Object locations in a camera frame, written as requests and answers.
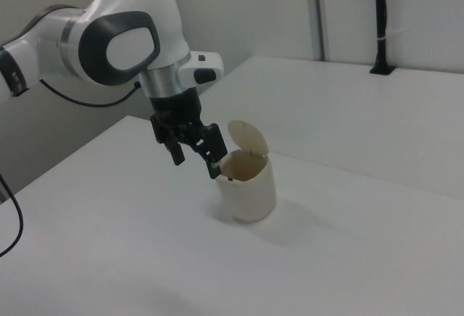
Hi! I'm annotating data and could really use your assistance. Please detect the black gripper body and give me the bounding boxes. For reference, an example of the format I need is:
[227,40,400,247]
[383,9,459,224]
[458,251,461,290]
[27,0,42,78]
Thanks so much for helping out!
[149,89,204,128]

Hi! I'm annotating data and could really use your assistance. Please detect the small white lidded bin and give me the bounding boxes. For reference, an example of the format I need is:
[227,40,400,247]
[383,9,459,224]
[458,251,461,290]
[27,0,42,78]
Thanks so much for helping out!
[215,119,278,224]

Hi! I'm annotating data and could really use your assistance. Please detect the black clamp-on pole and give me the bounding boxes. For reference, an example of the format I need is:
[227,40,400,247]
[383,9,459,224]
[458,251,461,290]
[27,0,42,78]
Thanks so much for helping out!
[369,0,397,76]

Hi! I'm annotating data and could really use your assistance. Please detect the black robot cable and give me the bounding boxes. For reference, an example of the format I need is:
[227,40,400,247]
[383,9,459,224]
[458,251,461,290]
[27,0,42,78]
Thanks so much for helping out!
[0,78,142,259]

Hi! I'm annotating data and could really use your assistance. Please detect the grey partition post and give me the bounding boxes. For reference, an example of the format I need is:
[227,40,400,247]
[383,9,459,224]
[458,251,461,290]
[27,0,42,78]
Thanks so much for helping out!
[310,0,328,62]

